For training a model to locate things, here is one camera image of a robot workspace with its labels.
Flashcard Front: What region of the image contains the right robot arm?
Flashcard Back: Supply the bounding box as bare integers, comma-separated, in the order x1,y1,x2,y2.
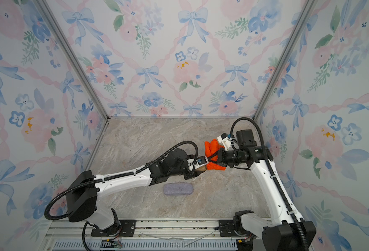
216,130,316,251

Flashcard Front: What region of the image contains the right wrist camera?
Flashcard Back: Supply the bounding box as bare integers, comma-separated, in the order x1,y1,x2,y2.
217,133,236,151

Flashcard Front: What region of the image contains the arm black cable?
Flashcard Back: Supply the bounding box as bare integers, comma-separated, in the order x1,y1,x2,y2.
230,117,309,251
44,140,199,221

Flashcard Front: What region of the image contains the purple eyeglass case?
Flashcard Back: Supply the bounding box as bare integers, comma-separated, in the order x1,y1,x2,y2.
163,183,194,196

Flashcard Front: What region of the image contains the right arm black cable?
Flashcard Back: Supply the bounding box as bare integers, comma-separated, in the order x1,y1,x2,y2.
230,117,309,251

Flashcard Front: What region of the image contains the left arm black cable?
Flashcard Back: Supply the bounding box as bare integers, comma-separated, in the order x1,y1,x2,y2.
44,140,199,221

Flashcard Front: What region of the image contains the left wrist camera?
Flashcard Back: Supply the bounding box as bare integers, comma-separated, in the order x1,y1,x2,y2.
187,156,209,169

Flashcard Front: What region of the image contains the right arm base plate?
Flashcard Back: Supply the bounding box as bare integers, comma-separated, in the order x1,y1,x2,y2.
215,220,253,238

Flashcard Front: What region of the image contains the orange microfiber cloth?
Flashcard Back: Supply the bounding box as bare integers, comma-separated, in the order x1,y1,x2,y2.
204,139,226,170

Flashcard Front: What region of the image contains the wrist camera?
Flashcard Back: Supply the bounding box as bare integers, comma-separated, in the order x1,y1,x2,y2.
217,133,236,151
187,156,209,169

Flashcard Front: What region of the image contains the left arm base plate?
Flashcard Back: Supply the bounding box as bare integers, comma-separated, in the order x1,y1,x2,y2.
91,220,137,237

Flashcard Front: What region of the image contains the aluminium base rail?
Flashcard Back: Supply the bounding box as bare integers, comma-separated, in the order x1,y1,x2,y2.
39,218,265,251

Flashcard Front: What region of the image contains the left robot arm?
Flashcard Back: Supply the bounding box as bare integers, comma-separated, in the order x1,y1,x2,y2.
66,149,209,233

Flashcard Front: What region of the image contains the plaid eyeglass case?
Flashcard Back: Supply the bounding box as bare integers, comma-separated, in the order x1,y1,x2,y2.
194,164,207,172

